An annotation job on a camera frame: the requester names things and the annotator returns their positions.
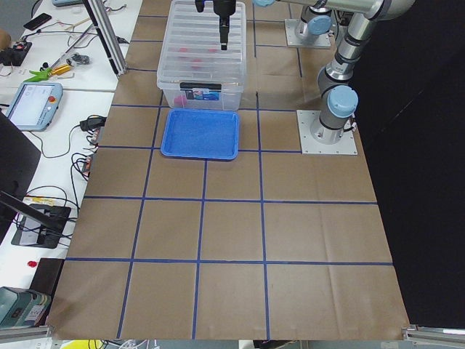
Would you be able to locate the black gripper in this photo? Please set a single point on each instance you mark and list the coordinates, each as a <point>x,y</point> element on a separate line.
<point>224,7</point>

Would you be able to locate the clear plastic box lid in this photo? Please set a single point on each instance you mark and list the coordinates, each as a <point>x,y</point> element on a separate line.
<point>198,32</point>

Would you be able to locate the clear plastic storage box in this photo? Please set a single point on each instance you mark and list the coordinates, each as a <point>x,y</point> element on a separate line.
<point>204,98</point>

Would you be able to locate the red block near box corner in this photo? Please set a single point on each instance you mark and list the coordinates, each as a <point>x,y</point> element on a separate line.
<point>179,101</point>

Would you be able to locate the blue plastic tray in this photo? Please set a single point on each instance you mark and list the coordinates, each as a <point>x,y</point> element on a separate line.
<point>201,134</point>

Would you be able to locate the black power adapter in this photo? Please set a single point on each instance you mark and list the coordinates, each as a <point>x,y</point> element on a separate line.
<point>92,123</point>

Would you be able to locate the green and gold tool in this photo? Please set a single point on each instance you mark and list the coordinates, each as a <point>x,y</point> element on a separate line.
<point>46,73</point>

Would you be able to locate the black smartphone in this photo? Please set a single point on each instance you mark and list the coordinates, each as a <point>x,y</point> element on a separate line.
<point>37,21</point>

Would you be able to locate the robot teach pendant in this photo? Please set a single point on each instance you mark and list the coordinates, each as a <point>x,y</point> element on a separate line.
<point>34,105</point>

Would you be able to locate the black monitor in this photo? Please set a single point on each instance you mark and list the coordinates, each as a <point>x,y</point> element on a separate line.
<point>38,225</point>

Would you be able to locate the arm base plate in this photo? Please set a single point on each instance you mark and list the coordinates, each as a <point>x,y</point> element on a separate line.
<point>315,139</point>
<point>321,42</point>

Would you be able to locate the black box latch handle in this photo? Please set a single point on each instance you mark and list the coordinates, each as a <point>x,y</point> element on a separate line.
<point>198,85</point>

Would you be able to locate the aluminium frame post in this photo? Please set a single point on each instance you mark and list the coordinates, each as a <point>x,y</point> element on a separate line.
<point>101,22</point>

